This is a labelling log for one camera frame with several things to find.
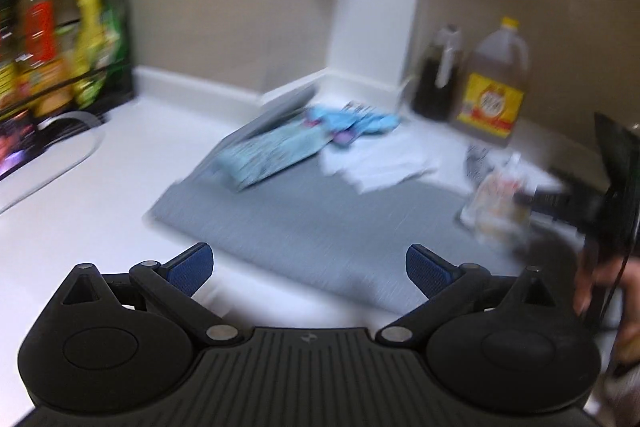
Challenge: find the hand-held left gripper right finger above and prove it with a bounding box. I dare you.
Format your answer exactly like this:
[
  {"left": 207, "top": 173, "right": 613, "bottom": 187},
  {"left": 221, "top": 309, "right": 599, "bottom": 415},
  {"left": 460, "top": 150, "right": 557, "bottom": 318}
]
[{"left": 375, "top": 244, "right": 557, "bottom": 348}]

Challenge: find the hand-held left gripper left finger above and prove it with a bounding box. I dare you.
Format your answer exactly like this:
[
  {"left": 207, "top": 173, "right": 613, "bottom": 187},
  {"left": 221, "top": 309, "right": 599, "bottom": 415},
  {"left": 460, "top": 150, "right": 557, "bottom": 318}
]
[{"left": 62, "top": 243, "right": 241, "bottom": 348}]

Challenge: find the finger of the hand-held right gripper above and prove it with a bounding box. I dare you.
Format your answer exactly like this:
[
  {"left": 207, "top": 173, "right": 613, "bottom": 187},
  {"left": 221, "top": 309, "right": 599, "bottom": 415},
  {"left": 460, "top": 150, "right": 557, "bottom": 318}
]
[{"left": 514, "top": 167, "right": 603, "bottom": 230}]

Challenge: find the clear spouted pouch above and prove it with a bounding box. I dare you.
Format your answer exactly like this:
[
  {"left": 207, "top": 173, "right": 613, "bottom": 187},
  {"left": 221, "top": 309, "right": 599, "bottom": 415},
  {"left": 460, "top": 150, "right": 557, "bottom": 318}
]
[{"left": 459, "top": 152, "right": 532, "bottom": 250}]

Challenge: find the person's right hand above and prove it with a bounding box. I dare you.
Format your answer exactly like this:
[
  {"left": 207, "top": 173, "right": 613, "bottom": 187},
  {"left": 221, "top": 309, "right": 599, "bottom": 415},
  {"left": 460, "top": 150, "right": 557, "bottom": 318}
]
[{"left": 574, "top": 251, "right": 640, "bottom": 314}]

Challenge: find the black wok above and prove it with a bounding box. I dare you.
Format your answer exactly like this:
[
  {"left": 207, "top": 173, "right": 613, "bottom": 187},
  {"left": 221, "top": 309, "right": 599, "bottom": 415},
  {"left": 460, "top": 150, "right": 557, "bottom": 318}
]
[{"left": 592, "top": 111, "right": 640, "bottom": 208}]

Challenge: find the white paper tissue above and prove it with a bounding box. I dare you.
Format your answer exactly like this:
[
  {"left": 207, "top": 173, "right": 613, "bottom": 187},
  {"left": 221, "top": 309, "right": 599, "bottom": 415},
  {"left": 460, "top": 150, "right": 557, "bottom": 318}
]
[{"left": 319, "top": 138, "right": 442, "bottom": 196}]

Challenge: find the grey mat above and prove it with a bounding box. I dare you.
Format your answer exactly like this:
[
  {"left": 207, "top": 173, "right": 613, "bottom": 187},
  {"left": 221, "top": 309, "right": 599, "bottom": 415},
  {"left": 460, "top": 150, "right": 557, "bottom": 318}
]
[{"left": 144, "top": 86, "right": 532, "bottom": 314}]

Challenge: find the white paper with black drawing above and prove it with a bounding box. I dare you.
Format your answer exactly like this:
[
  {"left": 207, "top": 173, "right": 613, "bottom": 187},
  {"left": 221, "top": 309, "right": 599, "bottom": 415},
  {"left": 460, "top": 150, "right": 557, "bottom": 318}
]
[{"left": 400, "top": 107, "right": 563, "bottom": 212}]

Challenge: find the large jug with yellow label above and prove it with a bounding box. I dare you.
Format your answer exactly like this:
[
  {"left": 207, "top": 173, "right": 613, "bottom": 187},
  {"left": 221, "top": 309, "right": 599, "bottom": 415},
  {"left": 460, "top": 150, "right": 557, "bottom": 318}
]
[{"left": 449, "top": 17, "right": 532, "bottom": 148}]

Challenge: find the dark sauce dispenser bottle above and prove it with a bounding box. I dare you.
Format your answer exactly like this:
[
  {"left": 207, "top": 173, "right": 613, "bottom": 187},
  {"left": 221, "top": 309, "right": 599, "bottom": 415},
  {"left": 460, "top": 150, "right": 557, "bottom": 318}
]
[{"left": 411, "top": 24, "right": 464, "bottom": 122}]

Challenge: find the yellow-green snack bag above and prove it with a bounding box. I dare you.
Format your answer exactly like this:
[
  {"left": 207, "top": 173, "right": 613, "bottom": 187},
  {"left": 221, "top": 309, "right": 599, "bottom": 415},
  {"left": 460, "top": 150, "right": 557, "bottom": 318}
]
[{"left": 71, "top": 0, "right": 132, "bottom": 108}]

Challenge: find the white vented column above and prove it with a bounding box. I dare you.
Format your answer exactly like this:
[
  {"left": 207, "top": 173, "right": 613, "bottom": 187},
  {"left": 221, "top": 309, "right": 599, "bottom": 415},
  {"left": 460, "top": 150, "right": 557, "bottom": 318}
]
[{"left": 260, "top": 0, "right": 434, "bottom": 108}]

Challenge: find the white charging cable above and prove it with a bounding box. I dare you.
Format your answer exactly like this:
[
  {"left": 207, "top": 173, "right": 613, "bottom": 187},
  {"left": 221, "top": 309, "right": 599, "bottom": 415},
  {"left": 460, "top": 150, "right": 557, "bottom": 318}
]
[{"left": 0, "top": 109, "right": 109, "bottom": 214}]

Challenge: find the black wire rack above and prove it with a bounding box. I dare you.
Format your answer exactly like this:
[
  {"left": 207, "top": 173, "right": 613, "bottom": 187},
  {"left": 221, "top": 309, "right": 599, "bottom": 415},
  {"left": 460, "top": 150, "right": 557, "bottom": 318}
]
[{"left": 0, "top": 0, "right": 137, "bottom": 124}]

